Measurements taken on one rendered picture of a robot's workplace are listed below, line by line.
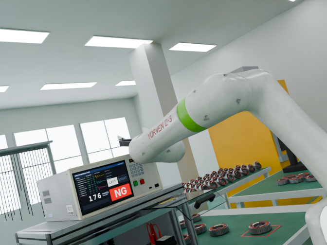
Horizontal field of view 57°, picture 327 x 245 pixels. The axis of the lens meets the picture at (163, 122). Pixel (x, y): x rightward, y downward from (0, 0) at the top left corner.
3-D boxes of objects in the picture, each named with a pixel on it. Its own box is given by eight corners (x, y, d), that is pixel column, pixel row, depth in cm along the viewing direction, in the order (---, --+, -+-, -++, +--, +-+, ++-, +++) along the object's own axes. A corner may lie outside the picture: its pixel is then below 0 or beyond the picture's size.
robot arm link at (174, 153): (189, 166, 118) (192, 138, 117) (162, 166, 111) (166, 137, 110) (169, 157, 130) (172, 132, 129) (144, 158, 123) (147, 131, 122)
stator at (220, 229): (230, 233, 168) (228, 226, 169) (211, 238, 168) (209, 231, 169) (227, 227, 179) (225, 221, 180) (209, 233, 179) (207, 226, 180)
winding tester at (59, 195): (163, 188, 145) (152, 148, 147) (81, 220, 115) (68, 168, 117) (120, 195, 173) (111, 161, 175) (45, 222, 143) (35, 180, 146)
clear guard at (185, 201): (227, 201, 129) (223, 187, 130) (190, 220, 113) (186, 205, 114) (176, 205, 153) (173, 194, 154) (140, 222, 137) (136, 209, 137)
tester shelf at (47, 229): (185, 191, 150) (182, 182, 150) (52, 247, 103) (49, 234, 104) (135, 197, 182) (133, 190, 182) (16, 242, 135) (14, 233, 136)
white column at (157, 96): (210, 216, 532) (160, 43, 567) (194, 225, 502) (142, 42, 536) (190, 217, 568) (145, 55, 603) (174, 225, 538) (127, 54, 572)
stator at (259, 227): (276, 228, 154) (274, 221, 155) (259, 236, 151) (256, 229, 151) (263, 225, 165) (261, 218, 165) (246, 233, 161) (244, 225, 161)
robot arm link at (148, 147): (211, 133, 90) (203, 100, 94) (181, 131, 84) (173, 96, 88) (151, 167, 117) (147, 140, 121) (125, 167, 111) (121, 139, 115)
